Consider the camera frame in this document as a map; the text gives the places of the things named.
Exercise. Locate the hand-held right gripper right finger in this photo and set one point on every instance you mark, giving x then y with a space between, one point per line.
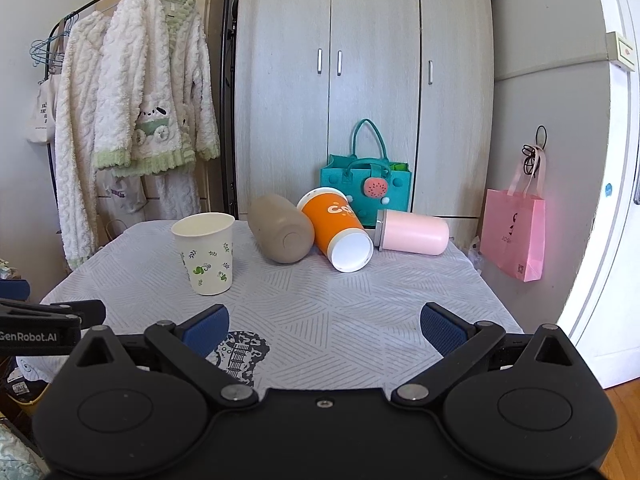
439 329

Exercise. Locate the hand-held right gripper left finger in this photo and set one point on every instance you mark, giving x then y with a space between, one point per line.
207 329

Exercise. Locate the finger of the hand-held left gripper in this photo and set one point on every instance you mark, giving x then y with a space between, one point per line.
14 290
75 311

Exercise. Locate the pink cup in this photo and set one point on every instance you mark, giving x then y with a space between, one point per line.
420 232

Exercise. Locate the brown cup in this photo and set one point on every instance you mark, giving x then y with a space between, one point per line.
272 225

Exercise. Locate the orange paper cup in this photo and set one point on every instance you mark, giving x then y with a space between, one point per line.
330 220

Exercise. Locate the white leaf print paper cup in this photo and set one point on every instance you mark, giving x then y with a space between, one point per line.
205 260

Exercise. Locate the clear plastic bag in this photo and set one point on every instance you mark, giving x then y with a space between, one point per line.
474 255

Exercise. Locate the grey patterned tablecloth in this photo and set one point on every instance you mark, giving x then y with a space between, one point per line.
325 310

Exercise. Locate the green patterned cloth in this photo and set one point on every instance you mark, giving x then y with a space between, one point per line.
15 455

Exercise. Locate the pink shopping bag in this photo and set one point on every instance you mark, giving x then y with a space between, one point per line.
515 230

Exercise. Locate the grey shorts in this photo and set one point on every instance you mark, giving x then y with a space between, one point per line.
120 192

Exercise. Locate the white fleece pants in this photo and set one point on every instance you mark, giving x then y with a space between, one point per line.
172 195

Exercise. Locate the black clothes rack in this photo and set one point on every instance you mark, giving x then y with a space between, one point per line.
228 185

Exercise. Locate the white fleece robe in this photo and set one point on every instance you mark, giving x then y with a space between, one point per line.
75 135

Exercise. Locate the teal felt handbag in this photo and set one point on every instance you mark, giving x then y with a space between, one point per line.
345 185

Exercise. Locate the white tote bag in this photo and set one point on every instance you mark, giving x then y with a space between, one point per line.
40 115

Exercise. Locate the white door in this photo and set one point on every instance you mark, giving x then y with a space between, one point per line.
600 210

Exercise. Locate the blue round sticker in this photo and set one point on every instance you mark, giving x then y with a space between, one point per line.
609 190

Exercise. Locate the white fleece jacket green trim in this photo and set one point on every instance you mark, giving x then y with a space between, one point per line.
150 60

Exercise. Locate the light wooden wardrobe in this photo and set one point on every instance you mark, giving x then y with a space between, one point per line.
375 35

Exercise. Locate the beige wall switch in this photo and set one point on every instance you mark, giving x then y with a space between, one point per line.
622 50

